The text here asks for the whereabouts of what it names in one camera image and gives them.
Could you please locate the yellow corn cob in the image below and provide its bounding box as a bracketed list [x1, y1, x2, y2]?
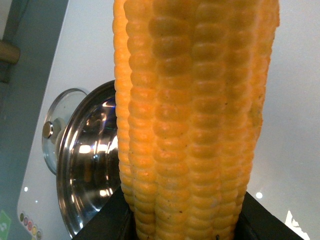
[112, 0, 280, 240]

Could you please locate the glass pot lid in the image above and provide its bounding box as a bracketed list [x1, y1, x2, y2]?
[41, 88, 87, 175]

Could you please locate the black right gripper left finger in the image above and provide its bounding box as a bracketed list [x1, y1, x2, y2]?
[74, 187, 137, 240]

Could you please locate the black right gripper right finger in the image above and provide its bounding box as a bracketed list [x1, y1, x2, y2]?
[234, 192, 310, 240]

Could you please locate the beige electric cooking pot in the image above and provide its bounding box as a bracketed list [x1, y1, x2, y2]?
[56, 81, 121, 238]

